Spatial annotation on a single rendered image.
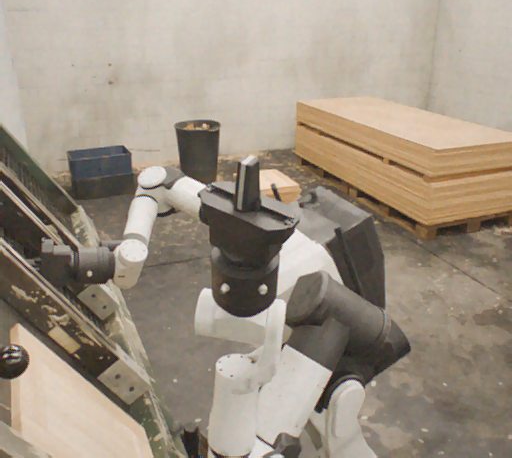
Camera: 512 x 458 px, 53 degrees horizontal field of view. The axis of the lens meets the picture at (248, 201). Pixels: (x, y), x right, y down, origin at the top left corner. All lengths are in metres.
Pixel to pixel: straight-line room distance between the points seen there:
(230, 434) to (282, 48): 6.28
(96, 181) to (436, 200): 3.22
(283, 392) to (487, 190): 4.05
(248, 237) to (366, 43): 6.93
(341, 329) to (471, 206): 3.89
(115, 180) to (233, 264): 4.85
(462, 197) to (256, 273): 4.04
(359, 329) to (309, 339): 0.09
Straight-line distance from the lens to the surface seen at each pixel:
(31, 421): 0.91
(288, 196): 4.39
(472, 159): 4.55
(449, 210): 4.57
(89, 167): 5.37
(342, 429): 1.33
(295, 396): 0.87
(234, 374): 0.76
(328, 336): 0.87
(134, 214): 1.36
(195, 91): 6.51
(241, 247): 0.61
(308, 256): 0.99
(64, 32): 6.22
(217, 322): 0.71
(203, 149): 5.46
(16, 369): 0.63
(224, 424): 0.80
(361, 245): 1.06
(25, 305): 1.20
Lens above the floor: 1.80
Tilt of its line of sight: 20 degrees down
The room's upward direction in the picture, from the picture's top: straight up
